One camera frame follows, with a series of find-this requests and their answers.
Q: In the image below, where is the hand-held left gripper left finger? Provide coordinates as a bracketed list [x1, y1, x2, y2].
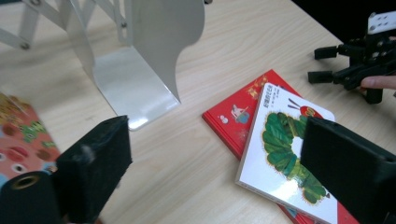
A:
[55, 115, 134, 224]

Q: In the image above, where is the white expandable metal book rack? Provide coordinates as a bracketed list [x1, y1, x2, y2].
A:
[0, 0, 206, 132]

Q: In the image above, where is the red picture book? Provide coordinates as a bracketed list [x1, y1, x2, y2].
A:
[201, 68, 361, 224]

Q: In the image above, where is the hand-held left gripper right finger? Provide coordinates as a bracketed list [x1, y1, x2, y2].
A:
[299, 116, 396, 224]

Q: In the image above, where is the colourful animal faces picture book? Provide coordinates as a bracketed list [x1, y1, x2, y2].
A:
[0, 91, 62, 190]

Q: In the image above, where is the white caterpillar board book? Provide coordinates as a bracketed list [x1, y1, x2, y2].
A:
[235, 83, 339, 224]

